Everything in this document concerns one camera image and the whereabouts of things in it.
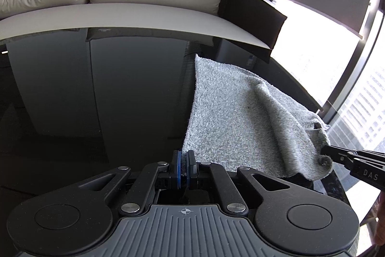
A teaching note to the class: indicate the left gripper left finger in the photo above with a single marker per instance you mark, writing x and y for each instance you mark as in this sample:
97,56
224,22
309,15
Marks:
176,167

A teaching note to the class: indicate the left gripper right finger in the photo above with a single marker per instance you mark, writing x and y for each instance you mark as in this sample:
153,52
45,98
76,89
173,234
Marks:
191,167

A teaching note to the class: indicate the grey terry towel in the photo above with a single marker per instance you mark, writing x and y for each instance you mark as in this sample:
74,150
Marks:
239,119

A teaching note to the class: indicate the person's right hand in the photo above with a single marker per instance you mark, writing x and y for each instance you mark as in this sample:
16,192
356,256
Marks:
380,229

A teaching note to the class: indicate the brown sofa with beige seat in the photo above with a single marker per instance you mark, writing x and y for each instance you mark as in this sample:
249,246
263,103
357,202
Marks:
253,25

